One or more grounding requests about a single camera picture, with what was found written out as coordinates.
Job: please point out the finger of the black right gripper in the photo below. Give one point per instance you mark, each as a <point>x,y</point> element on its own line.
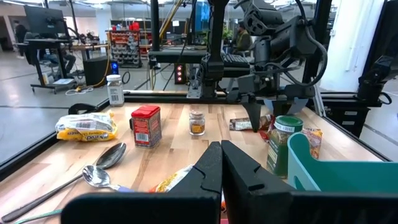
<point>281,107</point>
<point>253,112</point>

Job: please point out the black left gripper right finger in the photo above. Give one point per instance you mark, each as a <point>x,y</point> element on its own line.
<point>242,180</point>

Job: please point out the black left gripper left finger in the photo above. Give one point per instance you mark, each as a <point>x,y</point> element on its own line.
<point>199,174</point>

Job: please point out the white yellow snack packet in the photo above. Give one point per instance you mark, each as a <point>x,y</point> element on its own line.
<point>174,180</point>

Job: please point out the red orange noodle packet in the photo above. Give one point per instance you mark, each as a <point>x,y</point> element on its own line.
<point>312,141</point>

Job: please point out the small glass spice jar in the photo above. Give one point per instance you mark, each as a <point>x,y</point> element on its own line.
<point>197,124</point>

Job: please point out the red paprika tin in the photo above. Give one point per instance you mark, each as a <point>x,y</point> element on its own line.
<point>146,127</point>

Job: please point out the long black spoon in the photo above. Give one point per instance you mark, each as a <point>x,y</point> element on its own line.
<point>110,155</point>

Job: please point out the white pill bottle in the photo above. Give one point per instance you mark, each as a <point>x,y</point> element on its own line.
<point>115,91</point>

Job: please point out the yellow creamy chicken noodle packet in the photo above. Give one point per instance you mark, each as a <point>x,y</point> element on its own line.
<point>87,127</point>

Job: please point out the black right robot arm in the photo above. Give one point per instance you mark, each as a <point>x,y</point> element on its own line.
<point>214,71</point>

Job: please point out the brown snack packet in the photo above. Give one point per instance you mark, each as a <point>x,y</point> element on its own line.
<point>242,124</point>

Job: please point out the black keyboard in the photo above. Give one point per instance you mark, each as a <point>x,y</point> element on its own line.
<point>236,60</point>

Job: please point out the person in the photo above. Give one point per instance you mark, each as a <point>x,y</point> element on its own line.
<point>242,40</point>
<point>20,34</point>

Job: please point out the computer with red lights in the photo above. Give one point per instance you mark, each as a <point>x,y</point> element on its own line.
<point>180,74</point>

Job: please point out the teal plastic bin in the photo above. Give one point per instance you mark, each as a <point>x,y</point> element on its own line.
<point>342,177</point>

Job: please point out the black mounted device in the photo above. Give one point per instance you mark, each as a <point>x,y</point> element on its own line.
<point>373,81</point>

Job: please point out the black work table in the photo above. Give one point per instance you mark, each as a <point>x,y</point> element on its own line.
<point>174,56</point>

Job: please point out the red parts shelf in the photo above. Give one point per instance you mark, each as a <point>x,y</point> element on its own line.
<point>124,46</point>

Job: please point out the black box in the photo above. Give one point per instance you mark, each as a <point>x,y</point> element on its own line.
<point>96,71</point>

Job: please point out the black standing desk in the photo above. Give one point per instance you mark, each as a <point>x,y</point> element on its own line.
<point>46,42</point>

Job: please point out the black computer monitor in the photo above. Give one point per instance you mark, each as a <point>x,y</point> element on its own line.
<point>45,20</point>

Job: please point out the black vertical post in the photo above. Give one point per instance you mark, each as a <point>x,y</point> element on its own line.
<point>155,25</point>
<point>321,18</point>

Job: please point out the black frame clamp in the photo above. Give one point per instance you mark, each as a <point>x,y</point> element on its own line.
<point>77,107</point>

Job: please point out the black aluminium table frame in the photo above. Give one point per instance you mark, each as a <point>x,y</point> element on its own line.
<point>31,152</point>

